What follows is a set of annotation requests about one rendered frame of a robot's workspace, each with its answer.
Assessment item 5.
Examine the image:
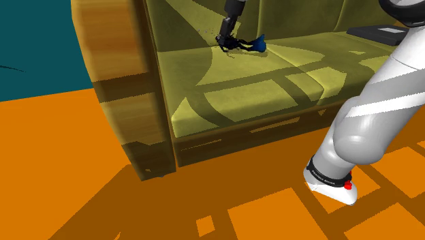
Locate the blue and black toy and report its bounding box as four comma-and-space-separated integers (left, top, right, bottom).
237, 33, 267, 54

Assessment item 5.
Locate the black flat book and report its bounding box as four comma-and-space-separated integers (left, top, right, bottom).
346, 24, 410, 47

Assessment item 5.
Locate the green sofa with wooden frame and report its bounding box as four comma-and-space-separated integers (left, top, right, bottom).
70, 0, 425, 182

